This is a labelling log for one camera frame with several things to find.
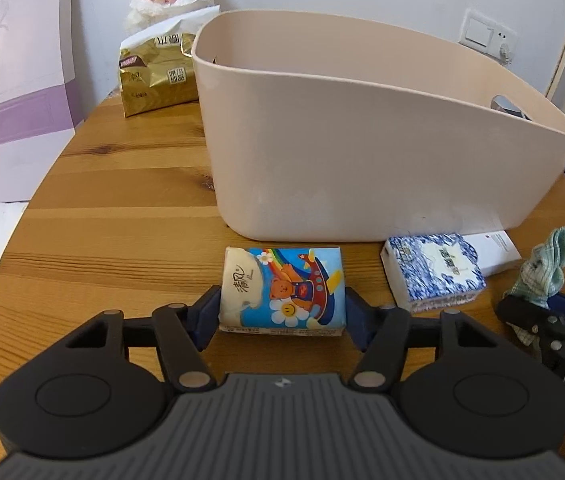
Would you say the green plaid cloth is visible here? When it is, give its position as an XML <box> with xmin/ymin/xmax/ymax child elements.
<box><xmin>503</xmin><ymin>225</ymin><xmax>565</xmax><ymax>346</ymax></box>

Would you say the colourful bear tissue pack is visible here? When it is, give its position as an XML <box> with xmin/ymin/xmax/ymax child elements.
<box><xmin>218</xmin><ymin>247</ymin><xmax>346</xmax><ymax>337</ymax></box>

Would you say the blue white porcelain tissue pack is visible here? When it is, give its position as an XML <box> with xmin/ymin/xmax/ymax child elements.
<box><xmin>381</xmin><ymin>233</ymin><xmax>486</xmax><ymax>313</ymax></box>

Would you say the white flat box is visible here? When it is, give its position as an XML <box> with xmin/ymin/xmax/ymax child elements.
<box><xmin>463</xmin><ymin>231</ymin><xmax>522</xmax><ymax>278</ymax></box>

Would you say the beige plastic storage basket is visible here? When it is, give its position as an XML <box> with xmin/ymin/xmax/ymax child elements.
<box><xmin>192</xmin><ymin>10</ymin><xmax>565</xmax><ymax>242</ymax></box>

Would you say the gold tissue pack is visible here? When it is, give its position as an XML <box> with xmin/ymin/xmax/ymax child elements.
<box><xmin>119</xmin><ymin>6</ymin><xmax>220</xmax><ymax>117</ymax></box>

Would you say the white wall switch socket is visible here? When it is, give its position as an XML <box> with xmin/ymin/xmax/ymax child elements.
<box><xmin>459</xmin><ymin>9</ymin><xmax>519</xmax><ymax>65</ymax></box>

